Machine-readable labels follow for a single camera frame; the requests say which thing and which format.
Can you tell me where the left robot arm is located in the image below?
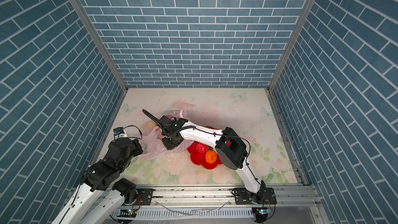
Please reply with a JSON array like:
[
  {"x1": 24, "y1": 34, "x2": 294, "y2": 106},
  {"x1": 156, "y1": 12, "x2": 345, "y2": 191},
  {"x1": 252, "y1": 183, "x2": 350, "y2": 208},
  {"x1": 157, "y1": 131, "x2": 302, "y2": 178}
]
[{"x1": 52, "y1": 137, "x2": 143, "y2": 224}]

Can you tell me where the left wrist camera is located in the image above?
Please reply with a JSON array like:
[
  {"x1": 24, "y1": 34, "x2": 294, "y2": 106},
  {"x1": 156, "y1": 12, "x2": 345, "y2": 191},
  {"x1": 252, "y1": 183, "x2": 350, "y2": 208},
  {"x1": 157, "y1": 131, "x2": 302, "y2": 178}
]
[{"x1": 113, "y1": 127, "x2": 127, "y2": 140}]

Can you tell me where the pink plastic bag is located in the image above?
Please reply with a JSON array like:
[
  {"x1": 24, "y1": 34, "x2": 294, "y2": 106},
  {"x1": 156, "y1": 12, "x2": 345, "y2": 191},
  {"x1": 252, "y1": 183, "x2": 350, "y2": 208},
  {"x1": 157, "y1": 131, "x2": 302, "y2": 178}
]
[{"x1": 139, "y1": 109, "x2": 195, "y2": 161}]

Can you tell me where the aluminium front rail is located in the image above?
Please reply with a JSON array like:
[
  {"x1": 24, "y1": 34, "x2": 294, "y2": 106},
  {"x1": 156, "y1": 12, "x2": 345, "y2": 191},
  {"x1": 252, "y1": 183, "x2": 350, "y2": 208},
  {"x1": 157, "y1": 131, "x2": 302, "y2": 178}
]
[{"x1": 125, "y1": 185, "x2": 321, "y2": 208}]

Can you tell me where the orange fake tangerine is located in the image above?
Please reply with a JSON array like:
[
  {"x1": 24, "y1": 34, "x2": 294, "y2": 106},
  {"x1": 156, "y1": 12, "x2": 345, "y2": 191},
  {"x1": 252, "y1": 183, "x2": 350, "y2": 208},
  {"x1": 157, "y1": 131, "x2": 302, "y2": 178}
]
[{"x1": 205, "y1": 150, "x2": 218, "y2": 164}]

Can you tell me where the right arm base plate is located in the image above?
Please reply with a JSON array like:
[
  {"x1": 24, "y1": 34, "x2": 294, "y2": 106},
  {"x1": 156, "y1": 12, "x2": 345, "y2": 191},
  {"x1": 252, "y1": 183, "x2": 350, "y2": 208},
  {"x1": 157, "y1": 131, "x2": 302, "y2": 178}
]
[{"x1": 232, "y1": 187, "x2": 277, "y2": 205}]

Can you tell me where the red flower-shaped plate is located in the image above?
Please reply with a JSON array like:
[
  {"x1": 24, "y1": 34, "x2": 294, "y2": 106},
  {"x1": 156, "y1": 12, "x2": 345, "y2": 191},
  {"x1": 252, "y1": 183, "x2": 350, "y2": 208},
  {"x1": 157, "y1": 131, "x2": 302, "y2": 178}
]
[{"x1": 187, "y1": 133, "x2": 222, "y2": 170}]

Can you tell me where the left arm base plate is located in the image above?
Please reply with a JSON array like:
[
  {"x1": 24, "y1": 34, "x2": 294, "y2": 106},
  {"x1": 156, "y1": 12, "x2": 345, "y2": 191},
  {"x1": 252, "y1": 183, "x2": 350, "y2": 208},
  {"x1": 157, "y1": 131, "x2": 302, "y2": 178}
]
[{"x1": 135, "y1": 188, "x2": 154, "y2": 206}]

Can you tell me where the yellow fake fruit in bag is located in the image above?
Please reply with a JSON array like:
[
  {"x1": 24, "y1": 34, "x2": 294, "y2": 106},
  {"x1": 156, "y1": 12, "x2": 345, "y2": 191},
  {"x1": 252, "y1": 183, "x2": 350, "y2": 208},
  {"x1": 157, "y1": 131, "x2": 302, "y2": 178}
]
[{"x1": 147, "y1": 121, "x2": 157, "y2": 132}]

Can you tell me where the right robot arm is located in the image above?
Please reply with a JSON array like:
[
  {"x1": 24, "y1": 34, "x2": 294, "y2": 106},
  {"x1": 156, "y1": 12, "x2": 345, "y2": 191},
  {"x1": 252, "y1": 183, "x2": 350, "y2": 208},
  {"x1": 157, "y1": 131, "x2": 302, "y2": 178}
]
[{"x1": 154, "y1": 116, "x2": 266, "y2": 204}]

